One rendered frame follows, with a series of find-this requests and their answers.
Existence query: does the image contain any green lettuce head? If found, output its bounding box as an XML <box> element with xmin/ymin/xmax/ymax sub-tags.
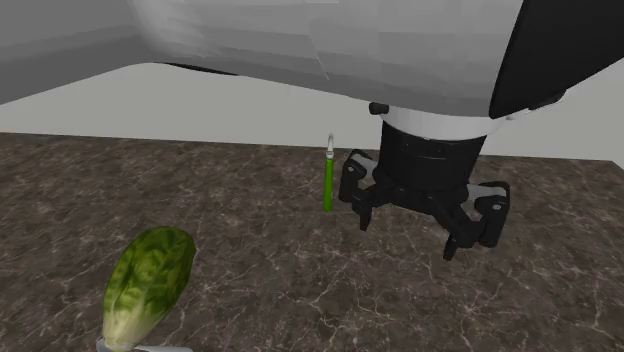
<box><xmin>101</xmin><ymin>225</ymin><xmax>198</xmax><ymax>352</ymax></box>

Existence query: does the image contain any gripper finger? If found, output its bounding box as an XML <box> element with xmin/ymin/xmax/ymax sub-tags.
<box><xmin>428</xmin><ymin>180</ymin><xmax>512</xmax><ymax>262</ymax></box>
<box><xmin>338</xmin><ymin>147</ymin><xmax>392</xmax><ymax>233</ymax></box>

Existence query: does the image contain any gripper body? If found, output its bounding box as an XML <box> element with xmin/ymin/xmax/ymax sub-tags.
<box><xmin>374</xmin><ymin>120</ymin><xmax>488</xmax><ymax>210</ymax></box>

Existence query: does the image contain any grey dish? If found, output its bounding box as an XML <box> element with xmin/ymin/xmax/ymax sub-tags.
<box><xmin>95</xmin><ymin>337</ymin><xmax>195</xmax><ymax>352</ymax></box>

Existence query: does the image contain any green-handled peeler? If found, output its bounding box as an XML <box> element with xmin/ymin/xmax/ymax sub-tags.
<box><xmin>322</xmin><ymin>132</ymin><xmax>337</xmax><ymax>214</ymax></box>

